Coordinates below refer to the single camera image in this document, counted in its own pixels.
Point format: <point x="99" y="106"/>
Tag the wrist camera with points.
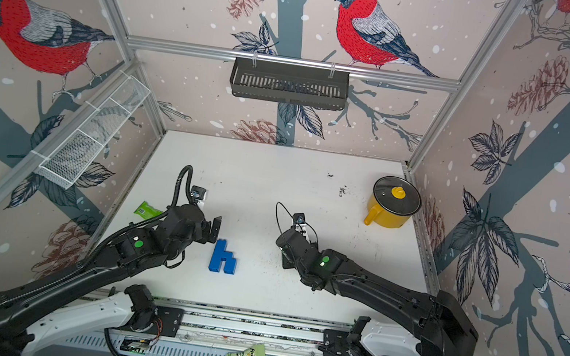
<point x="197" y="194"/>
<point x="299" y="224"/>

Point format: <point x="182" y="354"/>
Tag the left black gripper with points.
<point x="206" y="226"/>

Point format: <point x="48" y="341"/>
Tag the yellow pot with glass lid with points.
<point x="393" y="202"/>

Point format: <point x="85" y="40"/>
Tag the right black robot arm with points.
<point x="438" y="322"/>

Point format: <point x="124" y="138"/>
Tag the white wire mesh basket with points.
<point x="72" y="162"/>

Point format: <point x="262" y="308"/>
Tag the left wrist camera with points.
<point x="197" y="194"/>

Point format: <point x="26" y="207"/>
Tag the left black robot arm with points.
<point x="44" y="312"/>

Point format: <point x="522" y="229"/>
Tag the green snack packet on table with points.
<point x="146" y="211"/>

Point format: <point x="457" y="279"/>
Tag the black wire shelf basket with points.
<point x="290" y="84"/>

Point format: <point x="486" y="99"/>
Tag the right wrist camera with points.
<point x="299" y="224"/>

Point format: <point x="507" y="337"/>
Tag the long blue lego brick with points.
<point x="222" y="260"/>

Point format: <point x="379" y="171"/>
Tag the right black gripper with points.
<point x="285" y="261"/>

